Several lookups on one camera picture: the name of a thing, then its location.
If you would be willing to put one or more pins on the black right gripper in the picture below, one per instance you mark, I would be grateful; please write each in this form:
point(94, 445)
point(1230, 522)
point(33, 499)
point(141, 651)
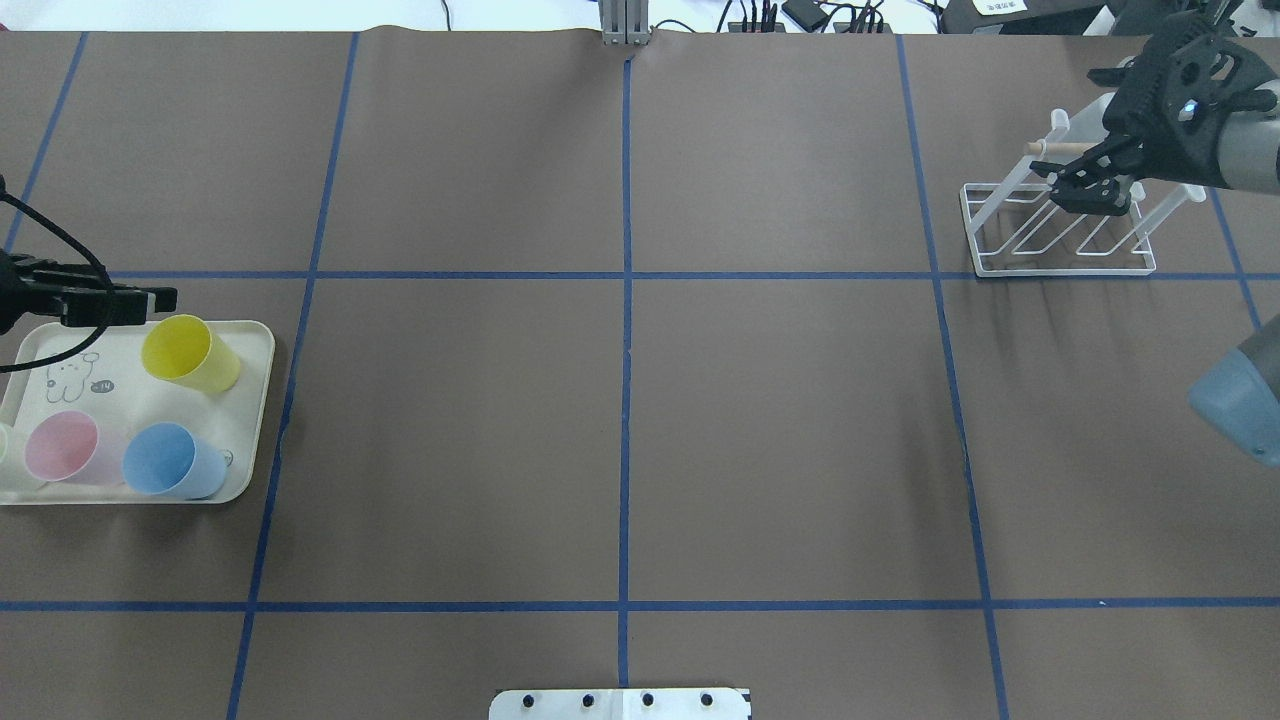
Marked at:
point(1172, 150)

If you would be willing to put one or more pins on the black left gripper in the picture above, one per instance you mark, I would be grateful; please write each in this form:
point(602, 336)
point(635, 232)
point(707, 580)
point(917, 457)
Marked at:
point(22, 287)

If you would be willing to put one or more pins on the yellow plastic cup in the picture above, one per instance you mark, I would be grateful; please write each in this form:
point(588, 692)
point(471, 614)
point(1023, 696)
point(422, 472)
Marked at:
point(184, 350)

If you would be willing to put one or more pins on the pale green plastic cup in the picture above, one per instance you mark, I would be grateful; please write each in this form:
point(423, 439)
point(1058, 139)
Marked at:
point(3, 455)

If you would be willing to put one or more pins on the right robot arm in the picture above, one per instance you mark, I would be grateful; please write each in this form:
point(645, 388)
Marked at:
point(1237, 396)

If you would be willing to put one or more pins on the pink plastic cup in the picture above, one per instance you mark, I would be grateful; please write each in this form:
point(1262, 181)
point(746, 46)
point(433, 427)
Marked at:
point(73, 449)

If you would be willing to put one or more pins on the cream plastic tray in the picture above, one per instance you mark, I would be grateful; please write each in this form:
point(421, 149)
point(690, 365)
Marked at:
point(110, 384)

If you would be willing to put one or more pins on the white wire cup rack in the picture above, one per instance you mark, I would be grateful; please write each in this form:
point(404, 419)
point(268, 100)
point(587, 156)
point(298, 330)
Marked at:
point(1014, 228)

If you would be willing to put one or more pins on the aluminium frame post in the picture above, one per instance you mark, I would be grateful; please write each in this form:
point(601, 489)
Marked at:
point(624, 22)

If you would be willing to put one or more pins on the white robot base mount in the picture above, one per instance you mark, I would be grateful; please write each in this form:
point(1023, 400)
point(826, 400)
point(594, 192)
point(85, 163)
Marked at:
point(623, 703)

